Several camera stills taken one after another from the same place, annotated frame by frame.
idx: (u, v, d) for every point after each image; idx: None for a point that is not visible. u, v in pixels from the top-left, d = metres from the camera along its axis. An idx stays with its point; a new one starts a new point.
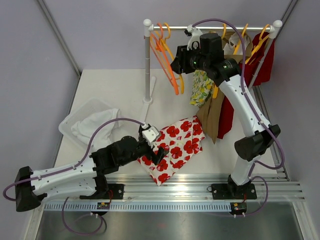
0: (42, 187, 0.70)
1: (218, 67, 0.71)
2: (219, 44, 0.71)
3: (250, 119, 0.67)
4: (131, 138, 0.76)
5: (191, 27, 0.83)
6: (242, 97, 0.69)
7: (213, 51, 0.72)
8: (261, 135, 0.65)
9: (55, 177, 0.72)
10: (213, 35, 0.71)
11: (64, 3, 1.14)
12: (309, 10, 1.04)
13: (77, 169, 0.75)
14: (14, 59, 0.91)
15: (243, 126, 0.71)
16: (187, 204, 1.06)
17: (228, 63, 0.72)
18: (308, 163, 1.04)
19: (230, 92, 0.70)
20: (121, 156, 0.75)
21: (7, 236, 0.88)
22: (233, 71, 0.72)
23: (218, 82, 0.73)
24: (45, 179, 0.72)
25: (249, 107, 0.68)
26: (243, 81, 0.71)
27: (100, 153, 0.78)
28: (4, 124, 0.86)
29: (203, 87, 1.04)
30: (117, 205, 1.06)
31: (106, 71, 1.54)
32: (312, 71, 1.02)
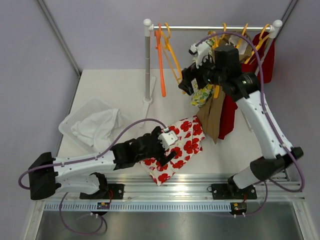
0: (65, 174, 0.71)
1: (237, 82, 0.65)
2: (237, 56, 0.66)
3: (272, 141, 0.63)
4: (153, 136, 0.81)
5: (195, 46, 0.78)
6: (262, 116, 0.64)
7: (230, 64, 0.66)
8: (283, 160, 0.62)
9: (78, 166, 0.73)
10: (229, 47, 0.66)
11: (64, 3, 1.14)
12: (309, 10, 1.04)
13: (99, 160, 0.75)
14: (13, 59, 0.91)
15: (262, 147, 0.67)
16: (187, 204, 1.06)
17: (248, 77, 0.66)
18: (308, 163, 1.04)
19: (249, 110, 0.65)
20: (140, 152, 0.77)
21: (7, 236, 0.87)
22: (253, 88, 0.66)
23: (236, 98, 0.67)
24: (68, 166, 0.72)
25: (271, 128, 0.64)
26: (263, 98, 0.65)
27: (119, 147, 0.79)
28: (4, 124, 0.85)
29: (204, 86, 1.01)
30: (118, 205, 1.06)
31: (107, 71, 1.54)
32: (312, 71, 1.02)
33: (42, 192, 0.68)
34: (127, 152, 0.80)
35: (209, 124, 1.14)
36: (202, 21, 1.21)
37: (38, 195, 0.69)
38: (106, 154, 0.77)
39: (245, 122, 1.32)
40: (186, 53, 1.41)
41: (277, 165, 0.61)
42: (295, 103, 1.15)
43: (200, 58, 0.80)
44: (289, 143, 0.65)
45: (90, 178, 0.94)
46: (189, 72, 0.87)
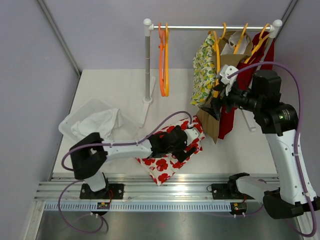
0: (112, 154, 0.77)
1: (272, 114, 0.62)
2: (277, 86, 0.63)
3: (294, 187, 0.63)
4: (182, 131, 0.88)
5: (227, 76, 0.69)
6: (292, 159, 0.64)
7: (268, 94, 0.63)
8: (302, 208, 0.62)
9: (123, 148, 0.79)
10: (271, 75, 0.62)
11: (64, 3, 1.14)
12: (309, 10, 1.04)
13: (139, 146, 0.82)
14: (13, 59, 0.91)
15: (282, 187, 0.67)
16: (187, 204, 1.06)
17: (285, 112, 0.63)
18: (308, 162, 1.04)
19: (279, 149, 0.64)
20: (172, 144, 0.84)
21: (7, 236, 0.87)
22: (288, 123, 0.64)
23: (268, 130, 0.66)
24: (115, 147, 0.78)
25: (297, 172, 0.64)
26: (297, 139, 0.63)
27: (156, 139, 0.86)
28: (4, 124, 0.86)
29: (203, 86, 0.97)
30: (117, 205, 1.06)
31: (107, 71, 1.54)
32: (312, 70, 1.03)
33: (88, 169, 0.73)
34: (161, 142, 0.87)
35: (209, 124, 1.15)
36: (202, 20, 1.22)
37: (85, 172, 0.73)
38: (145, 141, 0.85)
39: (245, 122, 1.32)
40: (186, 54, 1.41)
41: (294, 212, 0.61)
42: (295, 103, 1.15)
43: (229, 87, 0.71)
44: (313, 192, 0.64)
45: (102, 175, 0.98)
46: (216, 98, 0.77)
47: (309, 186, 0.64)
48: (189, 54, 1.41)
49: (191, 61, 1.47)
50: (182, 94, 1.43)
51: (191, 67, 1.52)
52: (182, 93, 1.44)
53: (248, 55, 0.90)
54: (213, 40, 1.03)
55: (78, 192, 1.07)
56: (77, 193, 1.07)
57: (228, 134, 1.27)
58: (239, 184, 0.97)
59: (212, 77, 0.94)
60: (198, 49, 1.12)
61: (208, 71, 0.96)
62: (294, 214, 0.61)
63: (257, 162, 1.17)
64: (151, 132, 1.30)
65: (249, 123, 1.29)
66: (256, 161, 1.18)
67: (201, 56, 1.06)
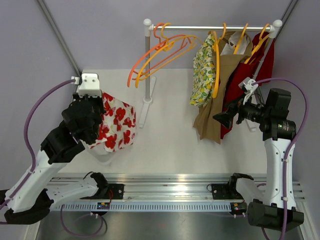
0: (19, 204, 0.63)
1: (272, 122, 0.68)
2: (287, 102, 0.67)
3: (275, 189, 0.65)
4: (84, 103, 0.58)
5: (251, 85, 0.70)
6: (279, 163, 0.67)
7: (276, 107, 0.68)
8: (275, 210, 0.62)
9: (23, 190, 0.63)
10: (284, 91, 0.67)
11: (63, 4, 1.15)
12: (309, 10, 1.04)
13: (37, 171, 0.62)
14: (14, 59, 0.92)
15: (265, 192, 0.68)
16: (188, 204, 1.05)
17: (285, 124, 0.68)
18: (309, 162, 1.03)
19: (271, 152, 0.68)
20: (77, 129, 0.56)
21: (7, 236, 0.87)
22: (285, 134, 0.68)
23: (265, 136, 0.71)
24: (16, 196, 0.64)
25: (282, 177, 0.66)
26: (290, 148, 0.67)
27: (52, 137, 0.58)
28: (4, 124, 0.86)
29: (203, 86, 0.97)
30: (118, 205, 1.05)
31: (106, 71, 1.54)
32: (312, 70, 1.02)
33: (28, 218, 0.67)
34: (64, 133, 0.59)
35: (209, 127, 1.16)
36: (202, 20, 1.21)
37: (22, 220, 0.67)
38: (38, 162, 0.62)
39: (244, 122, 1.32)
40: (186, 53, 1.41)
41: (267, 211, 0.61)
42: (295, 103, 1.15)
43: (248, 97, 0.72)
44: (292, 202, 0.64)
45: (85, 181, 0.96)
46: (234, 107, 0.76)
47: (290, 195, 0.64)
48: (189, 54, 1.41)
49: (192, 61, 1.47)
50: (182, 94, 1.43)
51: (191, 67, 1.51)
52: (182, 93, 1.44)
53: (248, 55, 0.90)
54: (213, 40, 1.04)
55: None
56: None
57: (227, 134, 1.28)
58: (239, 183, 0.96)
59: (211, 77, 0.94)
60: (198, 49, 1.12)
61: (208, 71, 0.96)
62: (266, 213, 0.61)
63: (257, 163, 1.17)
64: (151, 132, 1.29)
65: (249, 123, 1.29)
66: (256, 161, 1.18)
67: (201, 56, 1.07)
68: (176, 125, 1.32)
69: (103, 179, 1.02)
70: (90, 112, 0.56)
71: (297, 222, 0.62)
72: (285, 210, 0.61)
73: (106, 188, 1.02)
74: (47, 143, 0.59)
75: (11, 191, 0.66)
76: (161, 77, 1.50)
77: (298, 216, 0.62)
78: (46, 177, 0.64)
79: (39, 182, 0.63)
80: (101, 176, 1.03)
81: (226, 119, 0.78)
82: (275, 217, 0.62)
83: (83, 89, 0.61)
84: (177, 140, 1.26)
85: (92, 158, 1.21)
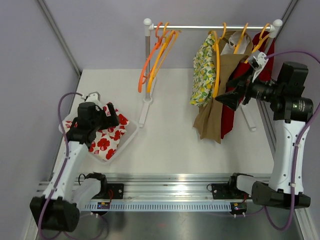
0: (66, 188, 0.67)
1: (286, 102, 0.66)
2: (302, 78, 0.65)
3: (283, 175, 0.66)
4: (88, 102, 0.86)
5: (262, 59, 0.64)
6: (290, 148, 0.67)
7: (290, 84, 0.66)
8: (281, 196, 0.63)
9: (65, 175, 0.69)
10: (299, 65, 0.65)
11: (63, 4, 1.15)
12: (309, 10, 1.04)
13: (71, 155, 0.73)
14: (14, 59, 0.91)
15: (272, 176, 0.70)
16: (187, 204, 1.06)
17: (300, 103, 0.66)
18: (309, 162, 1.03)
19: (282, 136, 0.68)
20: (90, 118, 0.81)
21: (7, 236, 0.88)
22: (301, 115, 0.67)
23: (278, 117, 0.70)
24: (60, 183, 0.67)
25: (291, 162, 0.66)
26: (303, 132, 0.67)
27: (73, 130, 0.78)
28: (5, 123, 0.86)
29: (203, 86, 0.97)
30: (117, 205, 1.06)
31: (107, 71, 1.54)
32: (313, 70, 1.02)
33: (70, 215, 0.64)
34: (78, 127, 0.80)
35: (209, 127, 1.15)
36: (202, 20, 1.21)
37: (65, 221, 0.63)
38: (71, 147, 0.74)
39: (245, 122, 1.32)
40: (186, 53, 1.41)
41: (273, 196, 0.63)
42: None
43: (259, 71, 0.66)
44: (299, 188, 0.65)
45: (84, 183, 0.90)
46: (243, 86, 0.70)
47: (298, 181, 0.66)
48: (189, 54, 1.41)
49: (191, 61, 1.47)
50: (182, 94, 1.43)
51: (191, 67, 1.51)
52: (182, 93, 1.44)
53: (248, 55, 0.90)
54: (213, 40, 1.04)
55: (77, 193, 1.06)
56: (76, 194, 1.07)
57: (227, 134, 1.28)
58: (239, 180, 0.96)
59: (211, 77, 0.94)
60: (198, 49, 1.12)
61: (208, 71, 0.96)
62: (272, 198, 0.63)
63: (257, 162, 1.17)
64: (151, 132, 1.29)
65: (249, 123, 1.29)
66: (256, 161, 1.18)
67: (201, 56, 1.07)
68: (176, 125, 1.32)
69: (99, 175, 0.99)
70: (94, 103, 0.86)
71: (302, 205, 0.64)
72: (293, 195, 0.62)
73: (103, 180, 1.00)
74: (70, 139, 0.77)
75: (49, 188, 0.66)
76: (161, 77, 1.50)
77: (304, 200, 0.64)
78: (79, 160, 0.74)
79: (76, 165, 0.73)
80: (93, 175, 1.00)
81: (233, 100, 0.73)
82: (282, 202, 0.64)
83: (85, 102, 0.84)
84: (177, 140, 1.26)
85: (92, 158, 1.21)
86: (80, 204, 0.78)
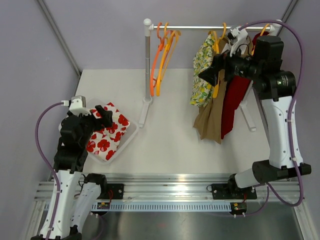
0: (63, 224, 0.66)
1: (270, 80, 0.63)
2: (280, 51, 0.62)
3: (283, 152, 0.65)
4: (67, 118, 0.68)
5: (236, 30, 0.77)
6: (284, 124, 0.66)
7: (269, 60, 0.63)
8: (286, 172, 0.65)
9: (60, 213, 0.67)
10: (273, 39, 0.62)
11: (63, 4, 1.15)
12: (308, 11, 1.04)
13: (64, 188, 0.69)
14: (14, 59, 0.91)
15: (271, 154, 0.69)
16: (187, 204, 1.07)
17: (284, 78, 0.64)
18: (309, 162, 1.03)
19: (273, 114, 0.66)
20: (77, 139, 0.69)
21: (6, 236, 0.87)
22: (286, 90, 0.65)
23: (264, 96, 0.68)
24: (55, 222, 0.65)
25: (288, 138, 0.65)
26: (292, 106, 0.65)
27: (61, 155, 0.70)
28: (5, 124, 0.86)
29: (203, 86, 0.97)
30: (117, 205, 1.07)
31: (107, 71, 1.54)
32: (312, 70, 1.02)
33: None
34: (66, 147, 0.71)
35: (210, 127, 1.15)
36: (202, 20, 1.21)
37: None
38: (62, 178, 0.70)
39: (245, 122, 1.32)
40: (186, 53, 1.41)
41: (279, 174, 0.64)
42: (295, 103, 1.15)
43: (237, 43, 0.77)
44: (300, 158, 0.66)
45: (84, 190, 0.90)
46: (221, 58, 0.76)
47: (297, 153, 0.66)
48: (190, 54, 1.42)
49: (191, 62, 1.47)
50: (182, 94, 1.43)
51: (191, 67, 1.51)
52: (182, 93, 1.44)
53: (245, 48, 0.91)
54: (213, 40, 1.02)
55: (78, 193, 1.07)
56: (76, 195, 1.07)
57: (227, 134, 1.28)
58: (237, 178, 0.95)
59: None
60: (198, 49, 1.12)
61: None
62: (278, 177, 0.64)
63: None
64: (151, 132, 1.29)
65: (249, 123, 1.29)
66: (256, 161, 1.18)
67: (201, 56, 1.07)
68: (176, 125, 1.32)
69: (100, 176, 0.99)
70: (77, 119, 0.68)
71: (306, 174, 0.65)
72: (297, 169, 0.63)
73: (103, 180, 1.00)
74: (59, 164, 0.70)
75: (45, 227, 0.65)
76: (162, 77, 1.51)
77: (307, 169, 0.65)
78: (73, 188, 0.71)
79: (70, 196, 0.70)
80: (92, 175, 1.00)
81: (212, 74, 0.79)
82: (287, 176, 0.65)
83: (72, 109, 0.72)
84: (177, 140, 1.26)
85: (92, 158, 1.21)
86: (81, 225, 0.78)
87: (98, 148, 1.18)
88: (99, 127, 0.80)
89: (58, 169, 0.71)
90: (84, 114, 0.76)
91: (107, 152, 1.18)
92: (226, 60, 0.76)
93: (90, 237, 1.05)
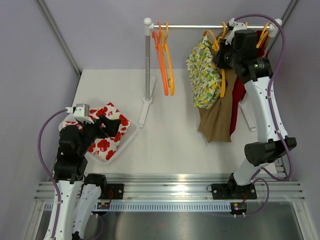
0: (65, 234, 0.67)
1: (248, 64, 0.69)
2: (255, 40, 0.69)
3: (268, 126, 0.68)
4: (65, 129, 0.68)
5: (234, 20, 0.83)
6: (265, 102, 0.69)
7: (246, 47, 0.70)
8: (273, 145, 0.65)
9: (61, 222, 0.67)
10: (249, 30, 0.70)
11: (63, 4, 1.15)
12: (308, 9, 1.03)
13: (64, 198, 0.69)
14: (14, 60, 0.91)
15: (259, 132, 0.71)
16: (187, 204, 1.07)
17: (260, 62, 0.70)
18: (309, 162, 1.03)
19: (255, 93, 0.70)
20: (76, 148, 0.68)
21: (7, 236, 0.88)
22: (263, 72, 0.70)
23: (245, 79, 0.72)
24: (57, 231, 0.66)
25: (270, 113, 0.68)
26: (271, 84, 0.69)
27: (60, 165, 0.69)
28: (4, 124, 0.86)
29: (207, 87, 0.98)
30: (117, 205, 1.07)
31: (106, 71, 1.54)
32: (311, 70, 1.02)
33: None
34: (66, 157, 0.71)
35: (218, 127, 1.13)
36: (201, 20, 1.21)
37: None
38: (61, 188, 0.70)
39: (244, 122, 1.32)
40: (186, 53, 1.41)
41: (267, 147, 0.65)
42: (294, 102, 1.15)
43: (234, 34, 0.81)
44: (285, 132, 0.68)
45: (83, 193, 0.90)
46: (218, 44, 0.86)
47: (281, 127, 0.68)
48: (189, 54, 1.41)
49: None
50: (181, 94, 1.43)
51: None
52: (182, 93, 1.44)
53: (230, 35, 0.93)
54: (210, 42, 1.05)
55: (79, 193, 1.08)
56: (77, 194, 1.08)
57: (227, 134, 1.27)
58: (236, 176, 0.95)
59: (216, 77, 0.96)
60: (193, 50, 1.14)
61: (211, 71, 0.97)
62: (266, 150, 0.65)
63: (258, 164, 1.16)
64: (151, 132, 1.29)
65: (249, 123, 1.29)
66: None
67: (198, 57, 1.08)
68: (176, 125, 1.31)
69: (100, 176, 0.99)
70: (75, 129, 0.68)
71: (292, 147, 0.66)
72: (283, 140, 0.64)
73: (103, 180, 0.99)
74: (59, 173, 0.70)
75: (48, 237, 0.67)
76: (161, 77, 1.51)
77: (292, 142, 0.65)
78: (74, 196, 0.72)
79: (71, 205, 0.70)
80: (91, 175, 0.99)
81: None
82: (275, 150, 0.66)
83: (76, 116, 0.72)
84: (177, 141, 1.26)
85: (92, 158, 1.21)
86: (82, 230, 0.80)
87: (98, 148, 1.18)
88: (102, 134, 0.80)
89: (57, 179, 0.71)
90: (87, 122, 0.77)
91: (108, 151, 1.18)
92: (222, 48, 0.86)
93: (89, 237, 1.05)
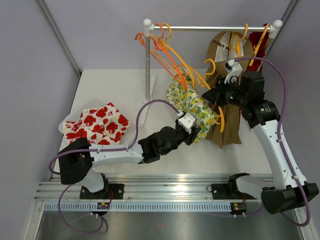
0: (99, 160, 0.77)
1: (255, 109, 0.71)
2: (262, 85, 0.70)
3: (283, 171, 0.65)
4: (170, 128, 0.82)
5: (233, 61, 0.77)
6: (276, 144, 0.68)
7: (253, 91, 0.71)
8: (293, 192, 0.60)
9: (111, 154, 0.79)
10: (255, 74, 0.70)
11: (63, 3, 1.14)
12: (307, 11, 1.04)
13: (129, 151, 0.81)
14: (13, 59, 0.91)
15: (275, 177, 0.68)
16: (187, 204, 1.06)
17: (266, 106, 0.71)
18: (309, 163, 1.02)
19: (264, 137, 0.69)
20: (161, 147, 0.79)
21: (7, 236, 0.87)
22: (270, 116, 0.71)
23: (252, 124, 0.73)
24: (102, 153, 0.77)
25: (284, 156, 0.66)
26: (279, 127, 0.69)
27: (146, 142, 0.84)
28: (4, 123, 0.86)
29: (202, 123, 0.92)
30: (117, 205, 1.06)
31: (106, 71, 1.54)
32: (312, 70, 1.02)
33: (75, 175, 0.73)
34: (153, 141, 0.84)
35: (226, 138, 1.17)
36: (202, 20, 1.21)
37: (68, 179, 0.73)
38: (134, 146, 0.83)
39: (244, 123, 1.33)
40: (186, 53, 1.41)
41: (286, 195, 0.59)
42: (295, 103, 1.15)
43: (232, 74, 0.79)
44: (303, 177, 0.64)
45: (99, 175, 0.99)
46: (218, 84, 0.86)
47: (298, 171, 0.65)
48: (189, 54, 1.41)
49: (191, 61, 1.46)
50: None
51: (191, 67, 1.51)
52: None
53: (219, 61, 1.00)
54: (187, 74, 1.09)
55: (78, 192, 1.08)
56: (77, 193, 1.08)
57: None
58: (239, 182, 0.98)
59: (209, 113, 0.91)
60: (172, 86, 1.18)
61: (202, 107, 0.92)
62: (286, 199, 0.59)
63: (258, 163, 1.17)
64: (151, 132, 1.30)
65: None
66: (255, 161, 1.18)
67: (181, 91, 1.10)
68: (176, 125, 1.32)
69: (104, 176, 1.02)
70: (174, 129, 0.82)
71: (314, 193, 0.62)
72: (301, 187, 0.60)
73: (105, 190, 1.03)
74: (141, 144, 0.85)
75: (95, 146, 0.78)
76: (161, 77, 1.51)
77: (312, 188, 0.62)
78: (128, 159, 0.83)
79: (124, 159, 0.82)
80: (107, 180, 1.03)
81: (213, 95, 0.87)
82: (296, 198, 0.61)
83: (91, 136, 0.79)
84: None
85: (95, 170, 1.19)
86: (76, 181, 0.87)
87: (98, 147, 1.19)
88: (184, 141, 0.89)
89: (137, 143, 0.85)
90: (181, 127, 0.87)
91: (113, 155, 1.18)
92: (221, 86, 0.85)
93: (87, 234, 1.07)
